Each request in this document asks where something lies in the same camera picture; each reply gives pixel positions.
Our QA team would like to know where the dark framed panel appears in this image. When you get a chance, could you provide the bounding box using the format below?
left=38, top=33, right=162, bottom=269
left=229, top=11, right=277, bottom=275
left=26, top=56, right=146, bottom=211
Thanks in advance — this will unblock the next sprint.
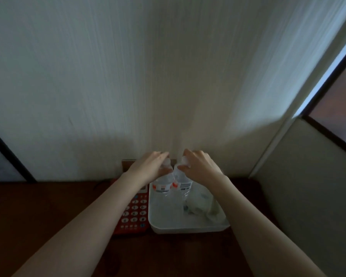
left=0, top=124, right=36, bottom=183

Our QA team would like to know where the person's left forearm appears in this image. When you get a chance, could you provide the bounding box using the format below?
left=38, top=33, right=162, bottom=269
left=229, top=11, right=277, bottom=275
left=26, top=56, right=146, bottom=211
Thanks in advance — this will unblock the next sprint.
left=13, top=173, right=147, bottom=277

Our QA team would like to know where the person's right forearm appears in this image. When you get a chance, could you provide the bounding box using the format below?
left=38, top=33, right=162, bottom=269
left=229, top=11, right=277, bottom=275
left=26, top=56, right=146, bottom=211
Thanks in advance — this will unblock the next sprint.
left=207, top=176, right=327, bottom=277

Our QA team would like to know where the person's left hand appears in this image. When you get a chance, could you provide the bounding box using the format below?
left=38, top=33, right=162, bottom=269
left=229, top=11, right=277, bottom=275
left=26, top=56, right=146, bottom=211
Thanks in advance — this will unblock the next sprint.
left=126, top=152, right=173, bottom=185

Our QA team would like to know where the dark framed window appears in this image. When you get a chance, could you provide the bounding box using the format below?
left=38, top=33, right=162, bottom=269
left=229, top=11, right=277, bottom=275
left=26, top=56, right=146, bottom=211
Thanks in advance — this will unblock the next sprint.
left=301, top=43, right=346, bottom=160

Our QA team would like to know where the person's right hand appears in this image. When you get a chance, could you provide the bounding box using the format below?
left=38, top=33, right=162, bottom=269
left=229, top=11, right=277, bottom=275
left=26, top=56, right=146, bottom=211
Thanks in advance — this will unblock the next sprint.
left=177, top=149, right=226, bottom=189

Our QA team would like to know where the clear plastic wrapped item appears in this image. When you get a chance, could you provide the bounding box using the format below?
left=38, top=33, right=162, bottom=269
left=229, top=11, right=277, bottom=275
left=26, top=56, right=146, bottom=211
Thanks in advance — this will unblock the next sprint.
left=184, top=184, right=224, bottom=222

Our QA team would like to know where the red desk telephone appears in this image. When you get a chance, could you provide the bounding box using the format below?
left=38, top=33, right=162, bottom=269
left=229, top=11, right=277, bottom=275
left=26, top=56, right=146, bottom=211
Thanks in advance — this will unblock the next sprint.
left=111, top=178, right=150, bottom=235

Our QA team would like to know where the white plastic tray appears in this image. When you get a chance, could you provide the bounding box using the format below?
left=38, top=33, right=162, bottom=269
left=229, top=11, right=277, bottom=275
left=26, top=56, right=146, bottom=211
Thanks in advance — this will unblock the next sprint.
left=148, top=182, right=230, bottom=234

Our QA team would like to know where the clear water bottle red label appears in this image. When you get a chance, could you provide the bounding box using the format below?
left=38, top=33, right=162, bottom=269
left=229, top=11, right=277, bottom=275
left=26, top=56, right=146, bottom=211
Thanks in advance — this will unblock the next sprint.
left=152, top=157, right=175, bottom=194

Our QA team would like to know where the clear water bottle grey label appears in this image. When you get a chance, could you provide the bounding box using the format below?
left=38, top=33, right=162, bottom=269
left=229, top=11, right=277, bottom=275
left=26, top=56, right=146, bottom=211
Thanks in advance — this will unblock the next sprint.
left=172, top=156, right=193, bottom=196

